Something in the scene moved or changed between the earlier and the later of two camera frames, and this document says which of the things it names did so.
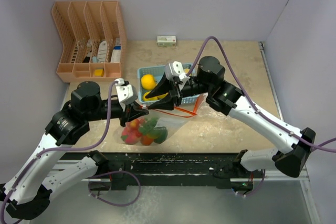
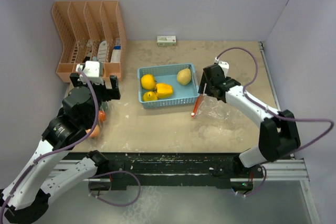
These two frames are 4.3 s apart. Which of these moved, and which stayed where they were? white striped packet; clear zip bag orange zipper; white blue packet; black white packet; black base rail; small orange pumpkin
Moved: small orange pumpkin; clear zip bag orange zipper
Stayed: white striped packet; black white packet; black base rail; white blue packet
